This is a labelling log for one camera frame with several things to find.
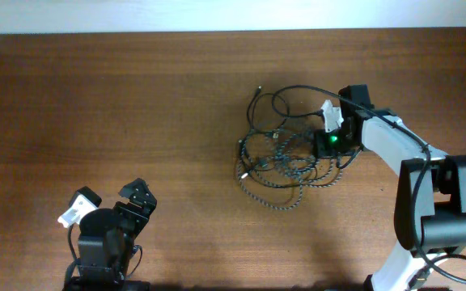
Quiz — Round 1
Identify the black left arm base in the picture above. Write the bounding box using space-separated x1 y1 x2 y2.
62 279 150 291

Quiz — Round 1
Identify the black and white braided cable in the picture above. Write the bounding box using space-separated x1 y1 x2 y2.
236 127 345 211

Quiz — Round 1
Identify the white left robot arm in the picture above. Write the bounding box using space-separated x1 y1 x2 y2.
57 178 157 291

